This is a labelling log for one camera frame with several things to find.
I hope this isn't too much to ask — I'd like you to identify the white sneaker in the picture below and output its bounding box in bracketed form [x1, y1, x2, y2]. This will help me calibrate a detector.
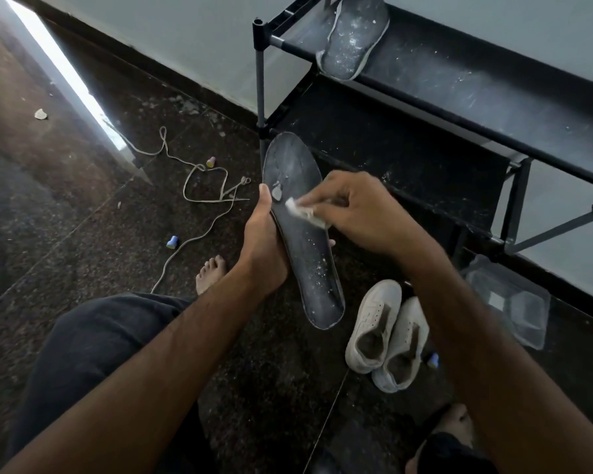
[345, 279, 403, 375]
[372, 296, 431, 394]

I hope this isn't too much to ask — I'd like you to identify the person's foot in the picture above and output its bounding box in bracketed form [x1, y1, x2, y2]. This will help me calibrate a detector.
[404, 403, 475, 474]
[196, 255, 228, 296]

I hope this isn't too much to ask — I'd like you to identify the person's right foot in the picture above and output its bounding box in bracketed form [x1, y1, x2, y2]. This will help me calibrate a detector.
[404, 403, 475, 474]

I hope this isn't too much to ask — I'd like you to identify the person's left foot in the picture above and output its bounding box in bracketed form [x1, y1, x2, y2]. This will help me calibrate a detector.
[196, 255, 228, 296]

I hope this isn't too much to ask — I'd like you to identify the dark grey shoe insole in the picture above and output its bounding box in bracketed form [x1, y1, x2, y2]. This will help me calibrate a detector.
[261, 131, 347, 331]

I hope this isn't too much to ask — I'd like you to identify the person's right leg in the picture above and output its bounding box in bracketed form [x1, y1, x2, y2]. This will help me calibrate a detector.
[417, 431, 500, 474]

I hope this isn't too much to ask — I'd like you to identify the person's left leg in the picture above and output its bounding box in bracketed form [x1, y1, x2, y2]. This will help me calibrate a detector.
[7, 293, 213, 474]

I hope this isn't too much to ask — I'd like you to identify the person's left hand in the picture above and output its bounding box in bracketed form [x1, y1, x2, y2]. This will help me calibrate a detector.
[236, 184, 337, 295]

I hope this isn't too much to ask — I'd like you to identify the person's right hand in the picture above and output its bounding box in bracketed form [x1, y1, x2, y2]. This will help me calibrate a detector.
[299, 171, 427, 258]

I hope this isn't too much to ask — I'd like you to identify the small white cleaning wipe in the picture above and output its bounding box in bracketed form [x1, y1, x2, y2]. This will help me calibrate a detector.
[285, 197, 330, 229]

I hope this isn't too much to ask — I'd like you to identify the person's left forearm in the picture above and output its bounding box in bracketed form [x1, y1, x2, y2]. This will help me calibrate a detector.
[0, 261, 280, 474]

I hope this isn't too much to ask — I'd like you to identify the white shoelace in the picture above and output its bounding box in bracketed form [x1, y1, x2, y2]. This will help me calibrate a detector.
[103, 119, 252, 204]
[150, 176, 252, 295]

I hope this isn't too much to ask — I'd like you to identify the clear plastic container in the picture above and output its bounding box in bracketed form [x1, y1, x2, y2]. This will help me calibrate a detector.
[461, 254, 552, 351]

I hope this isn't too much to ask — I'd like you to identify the black metal shoe rack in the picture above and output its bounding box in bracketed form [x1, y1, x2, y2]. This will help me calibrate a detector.
[252, 0, 593, 257]

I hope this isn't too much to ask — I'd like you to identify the dusty grey shoe insole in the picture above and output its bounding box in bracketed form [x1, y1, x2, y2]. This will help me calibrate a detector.
[316, 0, 391, 82]

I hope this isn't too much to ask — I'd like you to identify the person's right forearm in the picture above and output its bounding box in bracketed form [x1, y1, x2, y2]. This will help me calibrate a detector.
[400, 232, 593, 474]

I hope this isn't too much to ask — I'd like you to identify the person's leg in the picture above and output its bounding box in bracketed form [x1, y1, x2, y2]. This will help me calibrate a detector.
[7, 293, 213, 474]
[417, 431, 500, 474]

